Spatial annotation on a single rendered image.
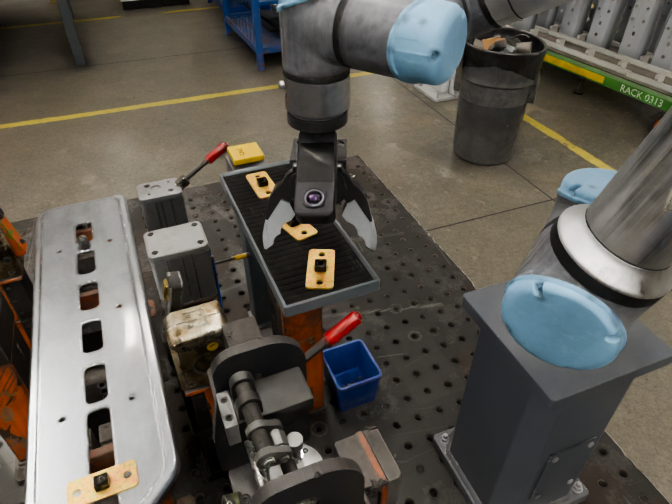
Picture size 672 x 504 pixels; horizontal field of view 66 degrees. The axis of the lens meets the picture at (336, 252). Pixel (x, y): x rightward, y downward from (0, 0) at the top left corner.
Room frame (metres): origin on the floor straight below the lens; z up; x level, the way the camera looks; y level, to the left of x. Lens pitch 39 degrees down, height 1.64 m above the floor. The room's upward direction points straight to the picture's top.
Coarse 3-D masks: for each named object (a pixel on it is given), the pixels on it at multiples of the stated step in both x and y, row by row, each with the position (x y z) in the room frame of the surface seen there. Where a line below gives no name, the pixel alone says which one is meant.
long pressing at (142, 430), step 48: (48, 240) 0.83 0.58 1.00; (96, 240) 0.83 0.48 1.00; (48, 288) 0.69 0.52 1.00; (144, 288) 0.69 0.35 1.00; (48, 336) 0.58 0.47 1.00; (144, 336) 0.57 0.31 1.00; (48, 384) 0.48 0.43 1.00; (144, 384) 0.48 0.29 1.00; (48, 432) 0.40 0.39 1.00; (144, 432) 0.40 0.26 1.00; (48, 480) 0.33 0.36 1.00; (144, 480) 0.33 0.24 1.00
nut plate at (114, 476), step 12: (108, 468) 0.35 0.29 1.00; (120, 468) 0.35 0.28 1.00; (132, 468) 0.35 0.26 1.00; (84, 480) 0.33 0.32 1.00; (96, 480) 0.33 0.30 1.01; (108, 480) 0.33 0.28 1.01; (120, 480) 0.33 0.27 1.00; (132, 480) 0.33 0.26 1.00; (72, 492) 0.32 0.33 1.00; (84, 492) 0.32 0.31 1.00; (96, 492) 0.32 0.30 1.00; (108, 492) 0.32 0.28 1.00
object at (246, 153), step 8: (248, 144) 0.94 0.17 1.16; (256, 144) 0.94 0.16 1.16; (232, 152) 0.90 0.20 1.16; (240, 152) 0.90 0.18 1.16; (248, 152) 0.90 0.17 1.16; (256, 152) 0.90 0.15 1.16; (232, 160) 0.88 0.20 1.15; (240, 160) 0.88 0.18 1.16; (248, 160) 0.88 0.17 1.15; (256, 160) 0.89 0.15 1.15
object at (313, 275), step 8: (312, 256) 0.58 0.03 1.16; (320, 256) 0.58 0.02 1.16; (328, 256) 0.58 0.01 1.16; (312, 264) 0.56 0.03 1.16; (320, 264) 0.56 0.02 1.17; (328, 264) 0.56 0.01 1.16; (312, 272) 0.55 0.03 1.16; (320, 272) 0.55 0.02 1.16; (328, 272) 0.55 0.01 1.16; (312, 280) 0.53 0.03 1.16; (320, 280) 0.53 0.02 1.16; (328, 280) 0.53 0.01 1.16; (312, 288) 0.52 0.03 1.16; (320, 288) 0.52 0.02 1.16; (328, 288) 0.51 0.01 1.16
